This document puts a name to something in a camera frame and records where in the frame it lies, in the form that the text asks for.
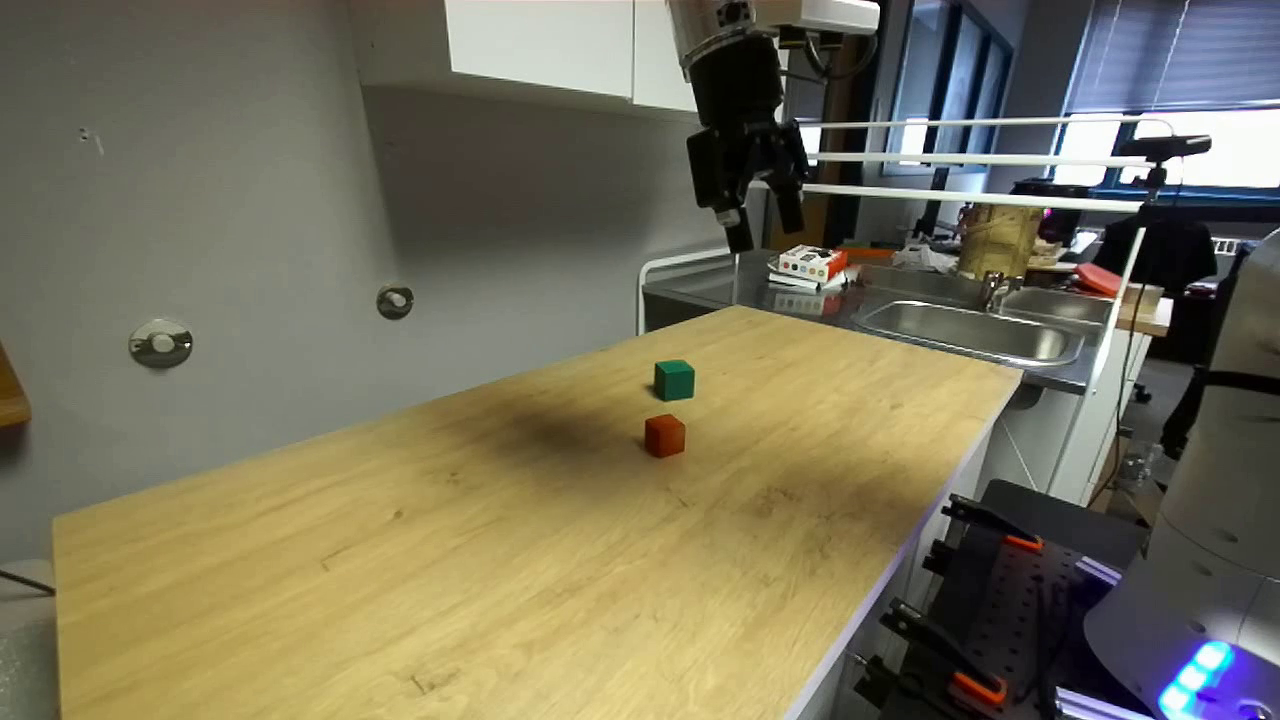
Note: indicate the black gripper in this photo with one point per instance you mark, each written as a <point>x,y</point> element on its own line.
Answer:
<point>733,86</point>

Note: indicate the orange cube block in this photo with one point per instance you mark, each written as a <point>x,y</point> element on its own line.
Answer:
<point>665,436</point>

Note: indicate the green cube block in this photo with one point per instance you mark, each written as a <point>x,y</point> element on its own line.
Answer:
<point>675,382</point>

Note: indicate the white red cardboard box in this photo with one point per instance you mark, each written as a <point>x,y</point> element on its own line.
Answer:
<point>808,267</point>

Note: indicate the brown jug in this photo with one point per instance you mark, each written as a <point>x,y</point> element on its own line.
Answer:
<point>1002,241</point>

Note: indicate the stainless steel sink counter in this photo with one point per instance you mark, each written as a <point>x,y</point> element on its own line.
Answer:
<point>974,335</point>

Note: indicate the red flat item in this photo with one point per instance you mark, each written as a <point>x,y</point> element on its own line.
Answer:
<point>1099,276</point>

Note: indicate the black office chair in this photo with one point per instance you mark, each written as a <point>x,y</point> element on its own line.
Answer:
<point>1163,250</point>

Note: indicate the window blinds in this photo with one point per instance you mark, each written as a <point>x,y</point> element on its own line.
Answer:
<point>1174,52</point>

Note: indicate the black perforated clamp board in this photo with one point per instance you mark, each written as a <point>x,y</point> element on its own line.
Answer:
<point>1020,601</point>

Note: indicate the white metal rail frame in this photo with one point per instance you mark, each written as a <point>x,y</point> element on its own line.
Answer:
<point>962,197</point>

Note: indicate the white wall cabinet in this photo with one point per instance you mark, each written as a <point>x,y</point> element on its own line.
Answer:
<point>534,45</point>

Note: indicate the metal round wall fixture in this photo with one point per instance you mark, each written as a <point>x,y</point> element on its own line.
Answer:
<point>394,302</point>

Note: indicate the white camera stand pole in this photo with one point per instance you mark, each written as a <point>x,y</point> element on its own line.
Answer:
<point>1122,322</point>

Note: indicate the black camera on stand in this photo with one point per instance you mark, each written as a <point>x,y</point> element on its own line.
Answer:
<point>1163,146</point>

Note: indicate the white round wall fixture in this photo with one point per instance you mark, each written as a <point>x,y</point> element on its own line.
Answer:
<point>161,343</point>

